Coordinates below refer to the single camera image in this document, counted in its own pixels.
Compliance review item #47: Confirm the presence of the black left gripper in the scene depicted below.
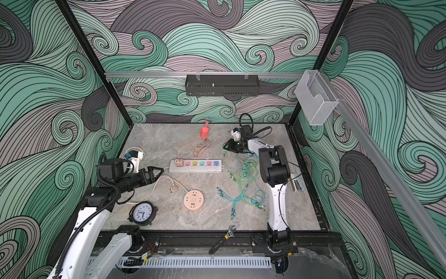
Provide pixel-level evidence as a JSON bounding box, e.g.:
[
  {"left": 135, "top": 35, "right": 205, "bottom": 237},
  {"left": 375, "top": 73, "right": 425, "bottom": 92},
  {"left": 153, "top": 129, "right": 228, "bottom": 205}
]
[{"left": 116, "top": 166, "right": 163, "bottom": 194}]

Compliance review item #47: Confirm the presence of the pink usb charger plug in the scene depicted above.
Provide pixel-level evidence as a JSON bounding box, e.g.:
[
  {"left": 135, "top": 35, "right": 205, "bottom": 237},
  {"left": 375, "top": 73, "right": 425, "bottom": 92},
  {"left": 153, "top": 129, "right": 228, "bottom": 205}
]
[{"left": 175, "top": 159, "right": 184, "bottom": 167}]

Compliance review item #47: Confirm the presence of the light green usb cable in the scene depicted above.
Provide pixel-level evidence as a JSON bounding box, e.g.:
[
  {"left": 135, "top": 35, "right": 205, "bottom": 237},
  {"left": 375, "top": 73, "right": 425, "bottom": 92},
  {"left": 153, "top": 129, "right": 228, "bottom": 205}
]
[{"left": 222, "top": 149, "right": 267, "bottom": 212}]

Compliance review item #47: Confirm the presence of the white multicolour power strip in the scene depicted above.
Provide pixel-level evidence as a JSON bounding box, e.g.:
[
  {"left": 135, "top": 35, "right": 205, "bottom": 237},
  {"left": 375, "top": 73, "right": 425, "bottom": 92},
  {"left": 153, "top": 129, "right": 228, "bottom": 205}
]
[{"left": 168, "top": 159, "right": 223, "bottom": 174}]

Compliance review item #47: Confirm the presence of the pink usb cable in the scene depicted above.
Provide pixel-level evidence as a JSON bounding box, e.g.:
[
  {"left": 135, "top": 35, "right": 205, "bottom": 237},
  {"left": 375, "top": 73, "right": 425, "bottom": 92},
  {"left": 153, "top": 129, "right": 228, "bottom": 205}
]
[{"left": 175, "top": 137, "right": 211, "bottom": 161}]

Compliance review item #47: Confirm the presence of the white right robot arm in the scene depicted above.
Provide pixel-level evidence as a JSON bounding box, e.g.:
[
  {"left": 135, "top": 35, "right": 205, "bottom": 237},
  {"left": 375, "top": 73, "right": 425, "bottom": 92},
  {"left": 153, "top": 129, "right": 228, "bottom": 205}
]
[{"left": 223, "top": 113, "right": 291, "bottom": 246}]

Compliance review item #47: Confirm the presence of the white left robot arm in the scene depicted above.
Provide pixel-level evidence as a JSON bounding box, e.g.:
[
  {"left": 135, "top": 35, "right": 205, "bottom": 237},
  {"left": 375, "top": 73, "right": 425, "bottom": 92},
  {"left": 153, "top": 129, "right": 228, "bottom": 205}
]
[{"left": 49, "top": 154, "right": 164, "bottom": 279}]

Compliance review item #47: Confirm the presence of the red plastic scoop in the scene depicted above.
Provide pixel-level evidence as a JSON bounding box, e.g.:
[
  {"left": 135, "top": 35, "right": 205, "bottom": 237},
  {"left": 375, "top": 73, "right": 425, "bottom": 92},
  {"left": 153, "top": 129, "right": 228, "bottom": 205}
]
[{"left": 200, "top": 121, "right": 210, "bottom": 140}]

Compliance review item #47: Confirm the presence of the black alarm clock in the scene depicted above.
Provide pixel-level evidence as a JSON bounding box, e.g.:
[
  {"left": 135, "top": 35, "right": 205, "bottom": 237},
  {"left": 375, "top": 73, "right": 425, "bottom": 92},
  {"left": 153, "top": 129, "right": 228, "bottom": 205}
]
[{"left": 128, "top": 201, "right": 159, "bottom": 226}]

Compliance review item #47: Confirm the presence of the round pink socket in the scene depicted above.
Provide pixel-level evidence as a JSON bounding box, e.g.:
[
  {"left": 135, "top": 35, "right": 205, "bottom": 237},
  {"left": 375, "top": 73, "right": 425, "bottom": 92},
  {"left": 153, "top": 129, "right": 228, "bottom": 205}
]
[{"left": 184, "top": 189, "right": 204, "bottom": 212}]

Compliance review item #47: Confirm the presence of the small white silver box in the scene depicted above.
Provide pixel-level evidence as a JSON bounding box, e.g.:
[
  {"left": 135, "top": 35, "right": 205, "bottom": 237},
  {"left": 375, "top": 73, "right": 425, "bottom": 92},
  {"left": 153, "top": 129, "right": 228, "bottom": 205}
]
[{"left": 290, "top": 173, "right": 305, "bottom": 192}]

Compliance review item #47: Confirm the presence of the adjustable wrench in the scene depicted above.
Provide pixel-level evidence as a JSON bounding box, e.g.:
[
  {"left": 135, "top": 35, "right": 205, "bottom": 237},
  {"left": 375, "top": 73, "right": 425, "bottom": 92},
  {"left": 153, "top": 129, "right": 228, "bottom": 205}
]
[{"left": 209, "top": 225, "right": 236, "bottom": 255}]

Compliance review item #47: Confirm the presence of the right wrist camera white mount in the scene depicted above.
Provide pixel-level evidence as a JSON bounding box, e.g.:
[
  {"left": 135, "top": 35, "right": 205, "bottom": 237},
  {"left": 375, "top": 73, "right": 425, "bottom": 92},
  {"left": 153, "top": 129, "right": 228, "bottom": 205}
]
[{"left": 230, "top": 128, "right": 242, "bottom": 142}]

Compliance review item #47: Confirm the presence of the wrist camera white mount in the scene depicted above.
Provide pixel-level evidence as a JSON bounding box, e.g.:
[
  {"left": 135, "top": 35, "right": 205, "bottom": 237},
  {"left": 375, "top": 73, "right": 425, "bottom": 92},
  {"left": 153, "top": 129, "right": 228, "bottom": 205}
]
[
  {"left": 124, "top": 147, "right": 144, "bottom": 173},
  {"left": 230, "top": 128, "right": 242, "bottom": 142}
]

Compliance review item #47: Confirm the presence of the pink round plug with cord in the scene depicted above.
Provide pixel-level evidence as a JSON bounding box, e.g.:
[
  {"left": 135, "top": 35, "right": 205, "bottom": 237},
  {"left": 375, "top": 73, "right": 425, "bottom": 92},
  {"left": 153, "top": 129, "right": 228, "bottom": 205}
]
[{"left": 126, "top": 175, "right": 189, "bottom": 205}]

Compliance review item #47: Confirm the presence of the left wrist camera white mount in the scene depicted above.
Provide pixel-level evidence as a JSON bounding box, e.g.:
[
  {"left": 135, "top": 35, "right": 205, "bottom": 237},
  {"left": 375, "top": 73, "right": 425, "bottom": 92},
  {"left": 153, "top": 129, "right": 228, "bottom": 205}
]
[{"left": 124, "top": 147, "right": 144, "bottom": 173}]

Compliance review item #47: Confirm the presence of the black wall tray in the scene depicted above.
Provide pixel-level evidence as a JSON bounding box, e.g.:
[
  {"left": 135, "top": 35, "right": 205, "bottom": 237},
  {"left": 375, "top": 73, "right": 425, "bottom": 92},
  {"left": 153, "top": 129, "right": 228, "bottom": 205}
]
[{"left": 185, "top": 74, "right": 260, "bottom": 98}]

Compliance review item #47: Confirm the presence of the clear plastic wall holder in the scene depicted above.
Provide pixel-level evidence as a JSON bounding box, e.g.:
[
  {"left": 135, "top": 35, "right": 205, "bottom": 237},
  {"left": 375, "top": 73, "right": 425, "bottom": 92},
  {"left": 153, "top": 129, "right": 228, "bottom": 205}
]
[{"left": 295, "top": 70, "right": 339, "bottom": 126}]

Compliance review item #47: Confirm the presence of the aluminium rail back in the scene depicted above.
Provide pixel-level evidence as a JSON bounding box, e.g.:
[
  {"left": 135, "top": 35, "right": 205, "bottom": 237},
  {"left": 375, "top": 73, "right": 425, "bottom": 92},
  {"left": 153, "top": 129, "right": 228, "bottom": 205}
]
[{"left": 104, "top": 71, "right": 303, "bottom": 80}]

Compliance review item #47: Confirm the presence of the aluminium rail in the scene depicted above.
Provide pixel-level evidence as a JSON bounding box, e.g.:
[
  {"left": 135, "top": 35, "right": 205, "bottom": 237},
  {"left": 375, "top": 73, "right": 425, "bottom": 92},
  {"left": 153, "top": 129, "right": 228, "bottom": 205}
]
[
  {"left": 319, "top": 73, "right": 446, "bottom": 267},
  {"left": 104, "top": 71, "right": 303, "bottom": 80}
]

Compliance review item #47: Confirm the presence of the white slotted cable duct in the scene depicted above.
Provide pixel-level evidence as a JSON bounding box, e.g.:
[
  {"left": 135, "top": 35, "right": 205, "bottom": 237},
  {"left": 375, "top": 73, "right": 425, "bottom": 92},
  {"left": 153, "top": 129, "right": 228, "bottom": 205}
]
[{"left": 117, "top": 256, "right": 273, "bottom": 269}]

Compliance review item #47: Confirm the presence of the aluminium rail right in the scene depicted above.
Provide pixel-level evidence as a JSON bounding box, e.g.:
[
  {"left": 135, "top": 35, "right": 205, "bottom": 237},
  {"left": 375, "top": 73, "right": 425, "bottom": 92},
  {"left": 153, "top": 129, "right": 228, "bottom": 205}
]
[{"left": 319, "top": 73, "right": 446, "bottom": 267}]

